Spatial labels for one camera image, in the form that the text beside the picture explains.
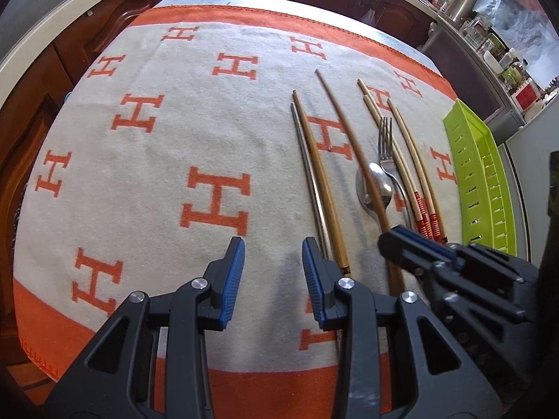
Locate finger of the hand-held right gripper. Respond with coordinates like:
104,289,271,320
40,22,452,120
395,225,540,282
378,231,532,322

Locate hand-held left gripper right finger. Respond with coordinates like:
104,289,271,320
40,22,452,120
302,236,504,419

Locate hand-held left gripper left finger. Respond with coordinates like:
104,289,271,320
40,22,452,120
44,236,246,419

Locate medium steel spoon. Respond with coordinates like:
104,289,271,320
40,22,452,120
355,161,396,223

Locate green plastic utensil tray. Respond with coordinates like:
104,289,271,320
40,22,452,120
442,99,530,257

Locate steel fork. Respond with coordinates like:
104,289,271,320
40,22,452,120
377,116,415,232

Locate steel chopstick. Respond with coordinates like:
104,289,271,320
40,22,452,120
290,102,333,263

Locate orange and beige printed blanket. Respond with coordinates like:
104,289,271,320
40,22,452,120
13,4,472,419

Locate grey refrigerator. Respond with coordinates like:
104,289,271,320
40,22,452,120
504,87,559,263

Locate dark steel-framed cabinet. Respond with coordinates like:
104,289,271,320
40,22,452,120
419,22,525,132

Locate red box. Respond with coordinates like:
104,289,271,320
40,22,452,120
514,83,539,110

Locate row of jars and bottles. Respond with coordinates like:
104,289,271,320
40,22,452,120
463,13,525,92

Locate steel electric kettle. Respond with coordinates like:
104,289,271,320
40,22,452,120
448,0,477,22

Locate cream kitchen countertop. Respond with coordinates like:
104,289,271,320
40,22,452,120
0,0,527,110

